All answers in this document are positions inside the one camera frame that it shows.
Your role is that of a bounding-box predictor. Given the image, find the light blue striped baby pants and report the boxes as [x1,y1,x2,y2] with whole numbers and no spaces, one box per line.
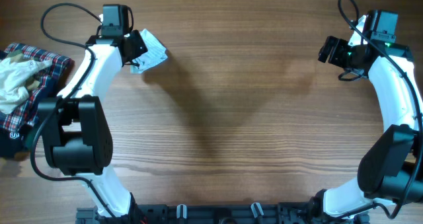
[130,29,168,74]

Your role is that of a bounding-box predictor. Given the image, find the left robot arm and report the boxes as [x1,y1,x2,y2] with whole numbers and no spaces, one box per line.
[30,4,147,223]

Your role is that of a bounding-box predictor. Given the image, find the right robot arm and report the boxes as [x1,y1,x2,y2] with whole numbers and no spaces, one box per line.
[309,10,422,223]

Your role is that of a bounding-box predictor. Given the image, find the red blue plaid shirt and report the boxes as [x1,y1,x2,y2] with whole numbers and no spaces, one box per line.
[1,43,73,132]

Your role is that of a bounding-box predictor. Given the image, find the olive green garment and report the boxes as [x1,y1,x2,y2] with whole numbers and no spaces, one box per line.
[7,50,43,92]

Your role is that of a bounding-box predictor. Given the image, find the white baby garment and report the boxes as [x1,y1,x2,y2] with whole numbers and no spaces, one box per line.
[1,58,52,114]

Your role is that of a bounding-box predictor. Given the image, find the dark green folded garment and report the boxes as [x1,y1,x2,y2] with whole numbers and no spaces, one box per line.
[21,124,40,151]

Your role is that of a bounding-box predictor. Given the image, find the navy blue folded garment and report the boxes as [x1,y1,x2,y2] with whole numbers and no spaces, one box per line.
[0,75,57,159]

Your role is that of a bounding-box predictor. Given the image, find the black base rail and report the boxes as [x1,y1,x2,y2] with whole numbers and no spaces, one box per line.
[75,202,369,224]

